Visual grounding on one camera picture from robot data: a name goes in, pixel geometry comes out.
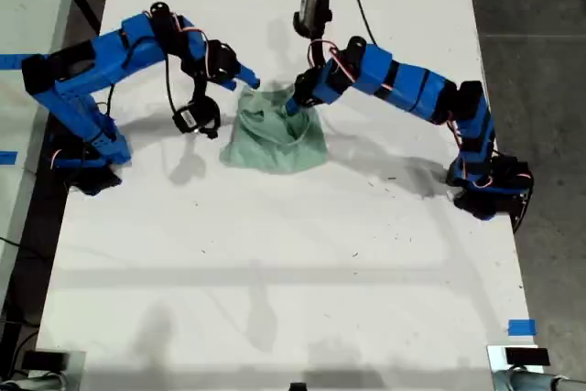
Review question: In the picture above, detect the pale green T-shirt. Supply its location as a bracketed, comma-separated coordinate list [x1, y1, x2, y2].
[218, 81, 330, 176]

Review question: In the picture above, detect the black stand leg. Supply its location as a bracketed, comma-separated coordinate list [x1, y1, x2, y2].
[75, 0, 102, 36]

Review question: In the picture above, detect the long blue tape strip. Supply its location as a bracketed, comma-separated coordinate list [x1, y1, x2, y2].
[0, 54, 27, 71]

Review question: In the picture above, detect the blue tape square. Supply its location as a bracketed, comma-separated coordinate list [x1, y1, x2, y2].
[507, 319, 537, 337]

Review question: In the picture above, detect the small black box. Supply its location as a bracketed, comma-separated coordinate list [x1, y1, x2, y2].
[21, 350, 68, 372]
[505, 347, 550, 367]

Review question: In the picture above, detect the grey tube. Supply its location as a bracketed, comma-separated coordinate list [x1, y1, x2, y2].
[494, 368, 586, 391]
[0, 372, 65, 391]

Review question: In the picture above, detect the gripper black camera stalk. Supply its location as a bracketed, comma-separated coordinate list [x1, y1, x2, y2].
[307, 36, 331, 72]
[182, 59, 210, 102]

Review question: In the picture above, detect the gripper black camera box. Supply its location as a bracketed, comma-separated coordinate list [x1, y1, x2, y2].
[171, 95, 222, 140]
[292, 0, 333, 39]

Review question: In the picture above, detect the gripper black camera cable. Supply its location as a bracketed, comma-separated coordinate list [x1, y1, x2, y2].
[163, 51, 180, 114]
[318, 0, 379, 47]

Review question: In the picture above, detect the shiny metal bracket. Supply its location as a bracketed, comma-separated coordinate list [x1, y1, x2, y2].
[36, 349, 87, 391]
[486, 343, 539, 391]

